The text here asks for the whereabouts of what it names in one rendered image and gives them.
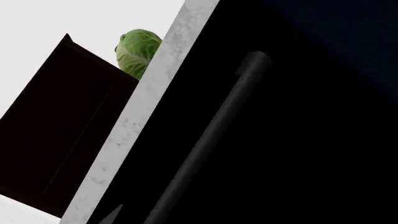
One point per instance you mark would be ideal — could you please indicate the white marble countertop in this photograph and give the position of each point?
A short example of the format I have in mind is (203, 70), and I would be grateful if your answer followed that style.
(146, 98)

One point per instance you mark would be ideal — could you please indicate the dark brown wall cabinet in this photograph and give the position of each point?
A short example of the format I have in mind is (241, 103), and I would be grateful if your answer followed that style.
(59, 130)

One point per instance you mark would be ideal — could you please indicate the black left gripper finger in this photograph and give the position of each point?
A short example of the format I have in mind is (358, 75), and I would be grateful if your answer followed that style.
(112, 215)

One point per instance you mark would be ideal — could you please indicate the green cabbage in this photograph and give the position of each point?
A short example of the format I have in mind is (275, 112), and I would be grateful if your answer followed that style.
(136, 52)

